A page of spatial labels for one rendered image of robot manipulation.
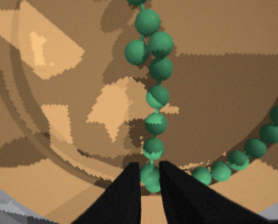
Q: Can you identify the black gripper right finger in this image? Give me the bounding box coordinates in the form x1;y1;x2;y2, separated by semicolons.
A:
159;161;278;224

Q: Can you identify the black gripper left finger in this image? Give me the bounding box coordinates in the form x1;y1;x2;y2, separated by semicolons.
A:
70;162;141;224

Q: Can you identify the round wooden bead board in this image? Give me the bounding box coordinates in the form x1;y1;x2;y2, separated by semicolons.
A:
0;0;278;224

